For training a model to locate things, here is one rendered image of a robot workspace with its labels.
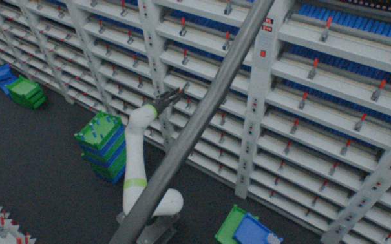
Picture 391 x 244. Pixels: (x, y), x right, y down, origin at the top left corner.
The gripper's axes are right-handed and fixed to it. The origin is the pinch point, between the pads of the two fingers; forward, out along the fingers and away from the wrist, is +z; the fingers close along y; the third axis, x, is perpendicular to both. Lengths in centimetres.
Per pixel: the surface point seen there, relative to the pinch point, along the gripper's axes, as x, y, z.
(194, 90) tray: -0.7, 5.9, 8.7
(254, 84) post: 23, 45, 2
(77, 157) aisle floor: -101, -97, -19
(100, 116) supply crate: -49, -70, -7
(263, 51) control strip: 43, 47, -3
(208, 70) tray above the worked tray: 18.3, 16.0, 5.7
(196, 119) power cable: 74, 72, -99
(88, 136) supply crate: -53, -63, -25
